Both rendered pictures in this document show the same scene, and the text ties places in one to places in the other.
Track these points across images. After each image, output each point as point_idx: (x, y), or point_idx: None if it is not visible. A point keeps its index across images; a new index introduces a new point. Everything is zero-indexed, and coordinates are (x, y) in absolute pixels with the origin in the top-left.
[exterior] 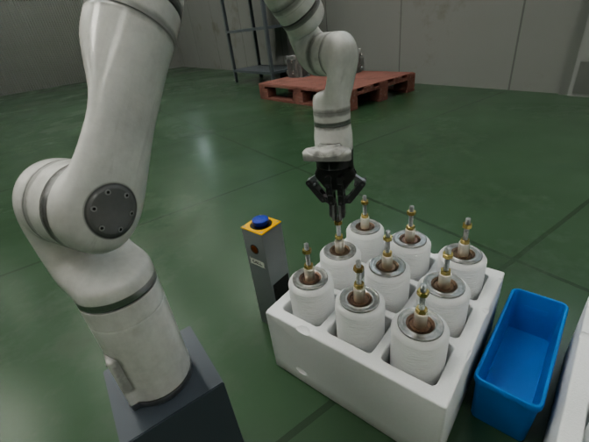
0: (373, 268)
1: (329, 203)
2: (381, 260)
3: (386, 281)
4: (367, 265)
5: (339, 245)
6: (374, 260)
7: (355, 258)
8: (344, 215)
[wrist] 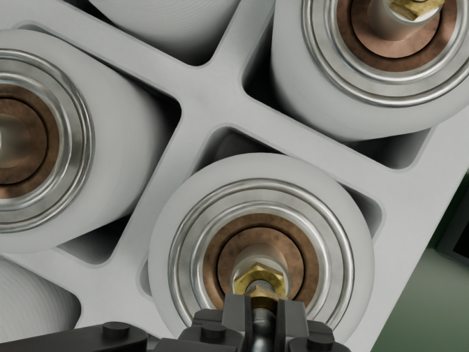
0: (68, 107)
1: (330, 341)
2: (30, 179)
3: (16, 32)
4: (103, 147)
5: (256, 253)
6: (65, 183)
7: (171, 211)
8: (201, 315)
